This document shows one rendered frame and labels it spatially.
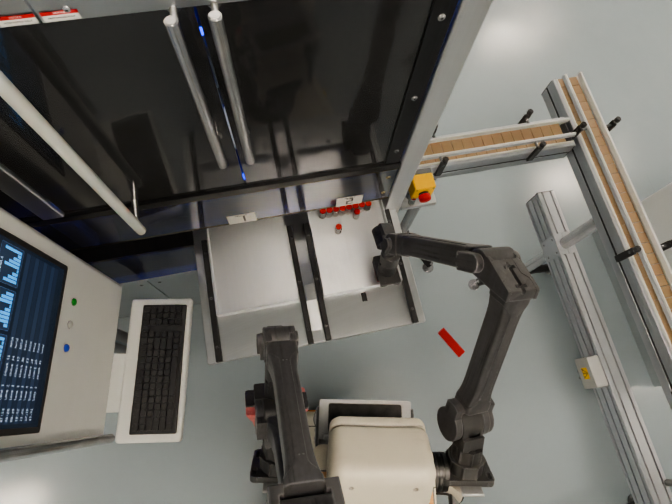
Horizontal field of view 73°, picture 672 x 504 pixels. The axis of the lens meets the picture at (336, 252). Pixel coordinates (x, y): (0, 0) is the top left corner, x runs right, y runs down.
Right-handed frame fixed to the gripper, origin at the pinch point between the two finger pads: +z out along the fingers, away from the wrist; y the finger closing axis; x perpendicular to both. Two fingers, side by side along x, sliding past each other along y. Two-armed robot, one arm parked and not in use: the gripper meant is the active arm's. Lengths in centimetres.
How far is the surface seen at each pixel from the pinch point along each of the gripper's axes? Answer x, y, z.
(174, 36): 40, 2, -93
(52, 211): 85, 18, -38
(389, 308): -0.3, -8.0, 3.8
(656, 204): -143, 30, 38
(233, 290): 48.3, 6.7, 1.0
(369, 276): 3.8, 3.4, 1.5
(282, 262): 31.3, 13.2, -0.2
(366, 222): 0.6, 22.1, -1.8
